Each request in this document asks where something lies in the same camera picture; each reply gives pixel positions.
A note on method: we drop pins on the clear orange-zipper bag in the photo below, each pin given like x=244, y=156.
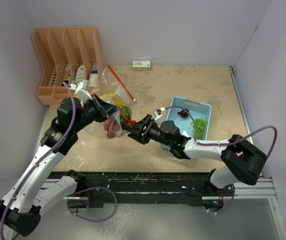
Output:
x=110, y=82

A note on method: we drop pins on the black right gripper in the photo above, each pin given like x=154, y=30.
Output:
x=139, y=135

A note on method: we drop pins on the green grape bunch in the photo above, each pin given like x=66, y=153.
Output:
x=199, y=128

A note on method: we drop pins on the peach desk organizer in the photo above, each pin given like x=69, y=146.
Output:
x=58, y=46

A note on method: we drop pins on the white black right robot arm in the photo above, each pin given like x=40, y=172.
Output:
x=243, y=161

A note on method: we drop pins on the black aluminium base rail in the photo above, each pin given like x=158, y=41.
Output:
x=157, y=188

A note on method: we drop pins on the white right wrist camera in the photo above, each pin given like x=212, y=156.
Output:
x=158, y=113

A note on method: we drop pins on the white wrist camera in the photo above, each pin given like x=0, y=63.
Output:
x=81, y=90
x=158, y=113

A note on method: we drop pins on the green white small box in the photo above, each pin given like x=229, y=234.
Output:
x=141, y=65

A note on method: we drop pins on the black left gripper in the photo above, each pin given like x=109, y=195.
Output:
x=104, y=109

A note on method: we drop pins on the yellow banana bunch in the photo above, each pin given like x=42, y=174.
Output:
x=109, y=98

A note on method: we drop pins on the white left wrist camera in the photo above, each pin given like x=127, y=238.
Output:
x=81, y=90

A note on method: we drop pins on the white blue boxed item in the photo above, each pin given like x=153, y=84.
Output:
x=93, y=78

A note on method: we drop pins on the light blue plastic basket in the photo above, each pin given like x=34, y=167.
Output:
x=198, y=110

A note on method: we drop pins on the white striped card pack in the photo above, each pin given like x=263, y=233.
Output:
x=80, y=74

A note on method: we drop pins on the black grey scraper tool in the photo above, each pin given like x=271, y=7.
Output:
x=67, y=73

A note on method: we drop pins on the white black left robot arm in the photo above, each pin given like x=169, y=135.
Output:
x=21, y=208

